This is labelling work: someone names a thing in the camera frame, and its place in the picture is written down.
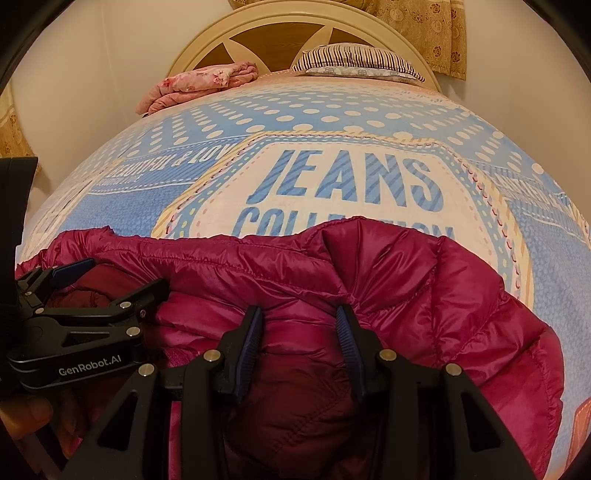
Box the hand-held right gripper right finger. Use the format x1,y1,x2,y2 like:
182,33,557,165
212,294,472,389
335,304,537,480

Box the pink floral folded blanket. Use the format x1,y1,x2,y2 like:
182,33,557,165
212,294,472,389
135,61,260,116

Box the wide beige patterned curtain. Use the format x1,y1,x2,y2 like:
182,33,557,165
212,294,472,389
0,87,38,172

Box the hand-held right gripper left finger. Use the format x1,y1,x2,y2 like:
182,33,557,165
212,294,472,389
60,306,265,480

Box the long beige patterned curtain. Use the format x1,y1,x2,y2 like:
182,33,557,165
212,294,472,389
323,0,470,80

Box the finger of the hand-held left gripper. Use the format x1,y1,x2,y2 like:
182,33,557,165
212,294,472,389
16,257,96,319
33,278,170,352

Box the cream wooden headboard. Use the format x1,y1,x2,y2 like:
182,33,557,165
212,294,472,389
166,6,442,93

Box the striped pillow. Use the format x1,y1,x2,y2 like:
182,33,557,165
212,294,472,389
290,42,427,84

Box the magenta puffer jacket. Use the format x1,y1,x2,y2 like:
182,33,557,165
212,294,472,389
15,218,567,480

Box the short beige patterned curtain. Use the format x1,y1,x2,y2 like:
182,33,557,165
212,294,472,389
228,0,324,10

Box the person's left hand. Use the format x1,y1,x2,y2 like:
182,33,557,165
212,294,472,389
0,391,52,438

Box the bed with colourful cover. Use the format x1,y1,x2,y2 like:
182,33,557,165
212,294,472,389
21,69,591,476

